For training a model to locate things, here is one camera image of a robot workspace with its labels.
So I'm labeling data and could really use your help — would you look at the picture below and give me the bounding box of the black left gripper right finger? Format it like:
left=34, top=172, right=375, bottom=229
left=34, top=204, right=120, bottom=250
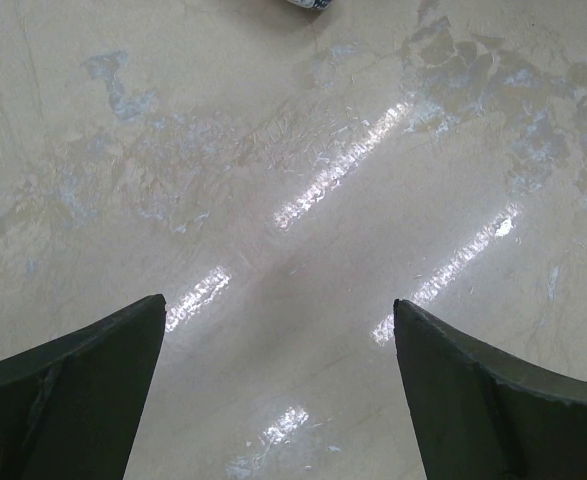
left=393, top=300, right=587, bottom=479

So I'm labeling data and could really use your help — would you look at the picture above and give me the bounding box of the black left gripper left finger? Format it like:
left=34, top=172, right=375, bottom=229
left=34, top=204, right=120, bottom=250
left=0, top=294, right=166, bottom=479

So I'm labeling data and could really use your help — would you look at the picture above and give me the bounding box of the printed glasses case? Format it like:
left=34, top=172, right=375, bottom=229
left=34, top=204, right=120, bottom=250
left=287, top=0, right=333, bottom=11

